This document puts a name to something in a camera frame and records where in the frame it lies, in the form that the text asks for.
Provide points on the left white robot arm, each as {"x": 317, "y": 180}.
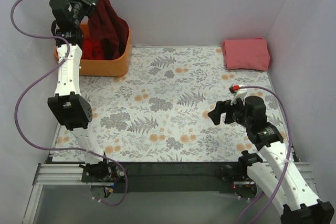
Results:
{"x": 67, "y": 105}

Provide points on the floral patterned table mat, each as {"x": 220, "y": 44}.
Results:
{"x": 158, "y": 111}

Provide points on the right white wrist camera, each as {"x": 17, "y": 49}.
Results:
{"x": 238, "y": 93}

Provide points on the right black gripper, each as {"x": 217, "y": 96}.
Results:
{"x": 227, "y": 112}

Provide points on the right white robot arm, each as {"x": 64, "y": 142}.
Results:
{"x": 270, "y": 168}

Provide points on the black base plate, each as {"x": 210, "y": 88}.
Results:
{"x": 154, "y": 177}

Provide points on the folded pink t shirt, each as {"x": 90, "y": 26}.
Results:
{"x": 248, "y": 54}

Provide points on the orange plastic bin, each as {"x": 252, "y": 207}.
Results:
{"x": 105, "y": 64}

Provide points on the bright red t shirt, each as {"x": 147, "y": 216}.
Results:
{"x": 92, "y": 49}

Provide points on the dark red t shirt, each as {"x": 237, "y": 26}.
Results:
{"x": 111, "y": 30}

